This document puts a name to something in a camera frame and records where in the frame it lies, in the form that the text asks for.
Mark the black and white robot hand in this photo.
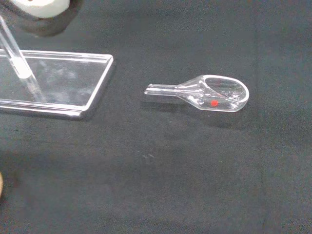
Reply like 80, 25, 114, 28
0, 0, 84, 38

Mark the clear acrylic funnel stand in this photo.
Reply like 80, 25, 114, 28
0, 16, 115, 120

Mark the clear glass weighing funnel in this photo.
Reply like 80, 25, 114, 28
144, 74, 250, 113

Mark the black bench cloth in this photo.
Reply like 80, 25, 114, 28
0, 0, 312, 234

